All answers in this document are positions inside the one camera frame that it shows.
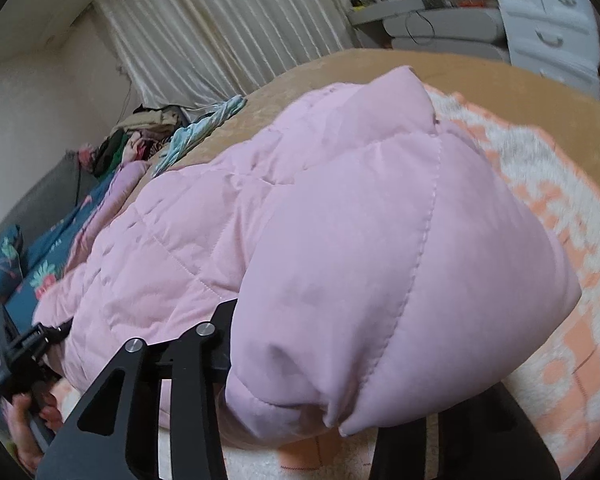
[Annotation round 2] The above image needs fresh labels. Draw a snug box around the blue floral pillow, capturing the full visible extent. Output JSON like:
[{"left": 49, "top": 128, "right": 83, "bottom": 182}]
[{"left": 0, "top": 225, "right": 26, "bottom": 311}]

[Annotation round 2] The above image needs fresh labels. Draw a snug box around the grey desk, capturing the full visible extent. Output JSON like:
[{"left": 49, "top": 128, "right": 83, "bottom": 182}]
[{"left": 347, "top": 0, "right": 511, "bottom": 63}]

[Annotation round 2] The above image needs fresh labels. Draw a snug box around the white drawer cabinet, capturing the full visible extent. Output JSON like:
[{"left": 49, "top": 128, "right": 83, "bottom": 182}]
[{"left": 485, "top": 0, "right": 600, "bottom": 98}]

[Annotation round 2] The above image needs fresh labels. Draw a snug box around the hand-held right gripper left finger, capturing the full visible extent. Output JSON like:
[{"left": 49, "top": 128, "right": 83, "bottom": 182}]
[{"left": 35, "top": 299, "right": 241, "bottom": 480}]

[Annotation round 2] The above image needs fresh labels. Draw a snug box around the pile of dark clothes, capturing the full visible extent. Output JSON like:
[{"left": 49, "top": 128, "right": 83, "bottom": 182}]
[{"left": 77, "top": 104, "right": 201, "bottom": 178}]

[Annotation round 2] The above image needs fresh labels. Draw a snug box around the person's left hand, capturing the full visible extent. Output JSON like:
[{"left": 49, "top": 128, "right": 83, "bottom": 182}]
[{"left": 5, "top": 391, "right": 63, "bottom": 473}]

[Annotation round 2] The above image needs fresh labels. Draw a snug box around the blue floral quilt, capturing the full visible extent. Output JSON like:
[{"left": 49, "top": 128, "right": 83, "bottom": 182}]
[{"left": 0, "top": 162, "right": 148, "bottom": 401}]

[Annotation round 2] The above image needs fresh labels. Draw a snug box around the orange white plaid blanket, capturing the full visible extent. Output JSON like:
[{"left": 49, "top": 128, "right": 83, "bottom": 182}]
[{"left": 55, "top": 82, "right": 600, "bottom": 480}]

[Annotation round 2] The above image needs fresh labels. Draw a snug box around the pink quilted jacket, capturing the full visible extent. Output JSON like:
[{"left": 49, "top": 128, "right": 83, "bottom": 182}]
[{"left": 42, "top": 65, "right": 581, "bottom": 436}]

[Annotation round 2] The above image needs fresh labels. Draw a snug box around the grey headboard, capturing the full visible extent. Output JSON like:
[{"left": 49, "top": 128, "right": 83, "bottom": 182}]
[{"left": 0, "top": 152, "right": 98, "bottom": 256}]

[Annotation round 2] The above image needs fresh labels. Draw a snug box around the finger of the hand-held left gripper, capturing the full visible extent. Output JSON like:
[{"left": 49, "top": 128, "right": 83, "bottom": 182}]
[{"left": 27, "top": 321, "right": 75, "bottom": 356}]

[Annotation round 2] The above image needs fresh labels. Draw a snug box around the white pleated curtain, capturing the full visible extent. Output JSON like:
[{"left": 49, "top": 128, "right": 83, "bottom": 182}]
[{"left": 92, "top": 0, "right": 361, "bottom": 108}]

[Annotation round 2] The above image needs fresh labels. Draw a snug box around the light blue cloth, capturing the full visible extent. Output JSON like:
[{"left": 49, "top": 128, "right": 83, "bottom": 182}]
[{"left": 152, "top": 95, "right": 248, "bottom": 178}]

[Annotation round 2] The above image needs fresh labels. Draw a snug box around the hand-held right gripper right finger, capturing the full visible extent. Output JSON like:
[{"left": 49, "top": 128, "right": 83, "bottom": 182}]
[{"left": 370, "top": 380, "right": 563, "bottom": 480}]

